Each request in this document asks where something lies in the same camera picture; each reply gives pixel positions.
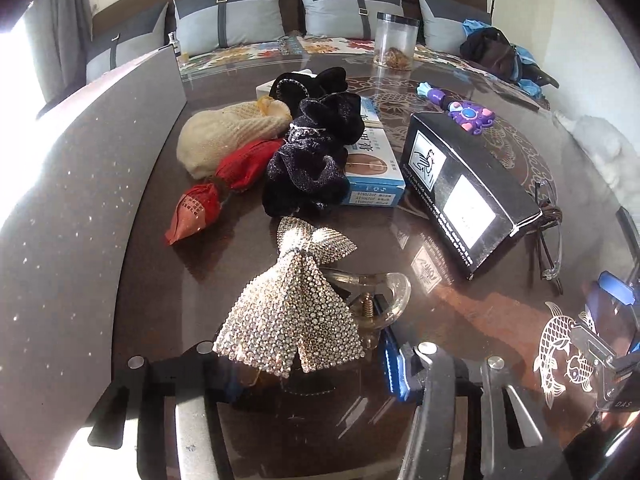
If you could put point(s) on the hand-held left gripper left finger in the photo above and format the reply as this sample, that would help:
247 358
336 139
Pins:
227 385

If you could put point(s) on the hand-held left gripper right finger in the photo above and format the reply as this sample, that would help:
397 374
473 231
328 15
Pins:
394 372

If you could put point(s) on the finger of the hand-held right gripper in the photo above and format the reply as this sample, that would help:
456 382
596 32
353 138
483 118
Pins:
592 342
616 286

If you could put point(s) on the rhinestone bow hair clip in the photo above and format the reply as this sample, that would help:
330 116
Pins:
295 310

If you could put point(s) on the rimless eyeglasses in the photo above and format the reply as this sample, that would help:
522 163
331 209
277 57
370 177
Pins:
549 240

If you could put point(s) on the black cardboard box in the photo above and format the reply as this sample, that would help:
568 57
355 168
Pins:
480 185

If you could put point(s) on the red tied pouch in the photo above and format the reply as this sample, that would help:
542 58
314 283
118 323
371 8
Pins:
200 205

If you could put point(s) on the blue medicine box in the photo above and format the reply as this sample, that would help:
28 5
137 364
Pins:
372 175

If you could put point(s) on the black velvet scrunchie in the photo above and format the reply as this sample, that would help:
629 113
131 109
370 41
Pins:
300 175
330 115

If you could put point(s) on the purple octopus toy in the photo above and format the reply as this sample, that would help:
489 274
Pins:
470 116

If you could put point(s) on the dark bag with blue cloth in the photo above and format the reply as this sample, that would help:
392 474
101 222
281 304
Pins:
527 57

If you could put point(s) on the grey speckled panel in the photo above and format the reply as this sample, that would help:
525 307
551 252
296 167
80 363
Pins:
85 185

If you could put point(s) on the cream knitted pouch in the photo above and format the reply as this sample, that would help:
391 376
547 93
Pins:
225 132

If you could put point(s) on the dark clothing pile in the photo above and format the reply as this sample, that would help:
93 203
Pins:
495 52

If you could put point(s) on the purple and blue toy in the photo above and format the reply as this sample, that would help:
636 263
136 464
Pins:
434 93

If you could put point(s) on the grey two-tone pillow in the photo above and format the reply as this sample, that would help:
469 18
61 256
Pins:
445 25
340 10
230 20
125 45

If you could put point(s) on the clear jar with black lid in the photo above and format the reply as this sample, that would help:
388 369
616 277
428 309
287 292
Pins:
395 40

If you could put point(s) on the floral seat cushion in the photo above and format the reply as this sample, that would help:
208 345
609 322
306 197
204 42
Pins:
330 46

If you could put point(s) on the small white bottle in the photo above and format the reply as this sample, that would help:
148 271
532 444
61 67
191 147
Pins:
173 46

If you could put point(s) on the grey curtain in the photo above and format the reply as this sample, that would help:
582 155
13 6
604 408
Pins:
55 35

